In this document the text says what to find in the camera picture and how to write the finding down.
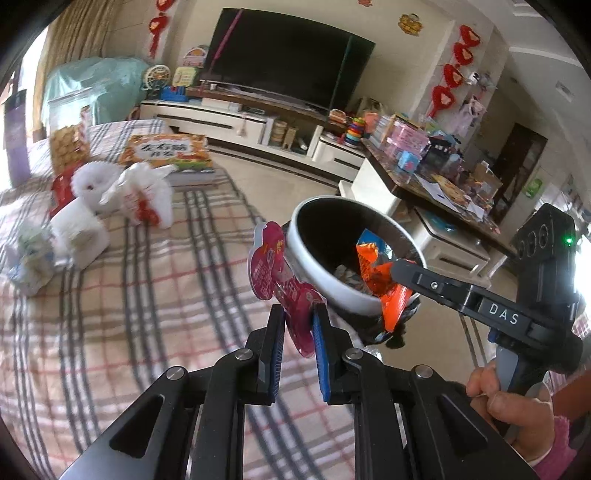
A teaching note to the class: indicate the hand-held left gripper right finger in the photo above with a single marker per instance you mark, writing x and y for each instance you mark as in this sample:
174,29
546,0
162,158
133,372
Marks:
321,364

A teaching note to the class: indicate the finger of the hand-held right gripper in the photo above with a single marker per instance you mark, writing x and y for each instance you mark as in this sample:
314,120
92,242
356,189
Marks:
425,282

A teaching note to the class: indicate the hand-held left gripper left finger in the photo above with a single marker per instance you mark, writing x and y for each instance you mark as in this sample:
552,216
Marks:
272,355

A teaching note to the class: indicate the orange snack wrapper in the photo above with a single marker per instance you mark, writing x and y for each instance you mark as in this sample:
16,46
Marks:
369,272

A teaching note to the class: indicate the pink wrapper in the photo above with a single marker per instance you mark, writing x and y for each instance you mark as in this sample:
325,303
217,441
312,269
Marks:
272,267

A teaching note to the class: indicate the white round waste bin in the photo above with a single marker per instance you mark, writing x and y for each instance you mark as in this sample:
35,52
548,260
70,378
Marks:
309,272

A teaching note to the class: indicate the white red printed plastic bag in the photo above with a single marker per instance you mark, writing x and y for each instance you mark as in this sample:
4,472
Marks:
143,194

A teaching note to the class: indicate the white tissue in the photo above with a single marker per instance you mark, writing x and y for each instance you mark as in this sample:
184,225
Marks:
78,235

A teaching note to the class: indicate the person's right forearm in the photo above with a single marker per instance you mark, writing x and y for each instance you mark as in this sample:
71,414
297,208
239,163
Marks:
561,443

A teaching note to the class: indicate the person's right hand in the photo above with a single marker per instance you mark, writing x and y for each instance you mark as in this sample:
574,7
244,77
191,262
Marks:
521,420

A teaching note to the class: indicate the white low cabinet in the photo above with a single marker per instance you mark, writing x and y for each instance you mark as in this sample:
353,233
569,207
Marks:
461,254

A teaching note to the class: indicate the black bin liner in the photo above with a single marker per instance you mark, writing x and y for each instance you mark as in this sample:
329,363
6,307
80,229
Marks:
392,339

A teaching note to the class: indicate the patterned round plate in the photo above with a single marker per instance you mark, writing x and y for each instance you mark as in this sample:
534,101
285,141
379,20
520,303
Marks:
449,191

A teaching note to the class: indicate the cluttered brown side table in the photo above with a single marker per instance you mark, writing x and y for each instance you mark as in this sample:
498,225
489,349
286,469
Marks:
392,180

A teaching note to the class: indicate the brown cardboard box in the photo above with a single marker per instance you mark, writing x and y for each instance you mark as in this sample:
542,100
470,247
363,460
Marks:
488,177

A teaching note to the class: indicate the small blue box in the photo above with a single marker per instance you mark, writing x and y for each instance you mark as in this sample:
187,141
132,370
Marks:
409,161

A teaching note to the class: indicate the dark brown door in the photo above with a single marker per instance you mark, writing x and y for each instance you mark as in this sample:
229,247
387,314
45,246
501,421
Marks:
521,152

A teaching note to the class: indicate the black mesh basket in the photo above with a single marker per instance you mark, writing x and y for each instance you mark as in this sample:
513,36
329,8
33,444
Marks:
438,156

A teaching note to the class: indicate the pink toy box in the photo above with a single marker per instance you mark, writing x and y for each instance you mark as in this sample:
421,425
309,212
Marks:
404,136

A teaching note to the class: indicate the hanging pink doll clothes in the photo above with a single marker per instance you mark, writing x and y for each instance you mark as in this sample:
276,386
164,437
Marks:
474,106

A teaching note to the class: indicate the red heart hanging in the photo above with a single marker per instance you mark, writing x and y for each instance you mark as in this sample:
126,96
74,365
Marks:
158,27
455,69

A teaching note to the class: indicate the white brown television cabinet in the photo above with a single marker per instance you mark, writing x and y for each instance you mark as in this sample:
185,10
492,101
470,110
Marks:
231,122

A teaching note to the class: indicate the black television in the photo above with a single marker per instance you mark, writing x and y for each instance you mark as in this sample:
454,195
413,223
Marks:
286,55

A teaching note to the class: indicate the red snack packet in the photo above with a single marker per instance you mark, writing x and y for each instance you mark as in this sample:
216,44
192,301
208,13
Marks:
60,189

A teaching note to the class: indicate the yellow toy phone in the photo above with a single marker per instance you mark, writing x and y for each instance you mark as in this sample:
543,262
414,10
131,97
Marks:
185,76

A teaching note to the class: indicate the ferris wheel toy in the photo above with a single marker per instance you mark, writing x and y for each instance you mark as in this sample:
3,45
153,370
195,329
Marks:
156,82

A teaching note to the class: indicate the clear cookie jar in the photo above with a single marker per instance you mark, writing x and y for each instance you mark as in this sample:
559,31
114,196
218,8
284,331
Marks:
69,138

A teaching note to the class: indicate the toy house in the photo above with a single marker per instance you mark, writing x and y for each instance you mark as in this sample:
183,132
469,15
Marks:
195,57

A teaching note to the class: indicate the pink stick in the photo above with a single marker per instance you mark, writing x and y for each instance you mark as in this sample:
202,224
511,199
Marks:
226,37

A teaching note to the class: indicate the teal covered armchair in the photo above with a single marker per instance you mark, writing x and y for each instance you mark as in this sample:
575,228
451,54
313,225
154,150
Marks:
97,85

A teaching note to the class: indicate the purple water bottle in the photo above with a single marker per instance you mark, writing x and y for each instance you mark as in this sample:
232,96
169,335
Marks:
16,138

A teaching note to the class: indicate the brown curtain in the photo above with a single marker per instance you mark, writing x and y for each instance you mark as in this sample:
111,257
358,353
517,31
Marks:
78,32

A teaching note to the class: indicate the white wall camera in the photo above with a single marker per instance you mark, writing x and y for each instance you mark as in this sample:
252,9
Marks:
472,79

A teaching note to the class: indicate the cartoon wall sticker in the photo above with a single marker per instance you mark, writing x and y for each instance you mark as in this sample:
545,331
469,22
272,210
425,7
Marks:
410,24

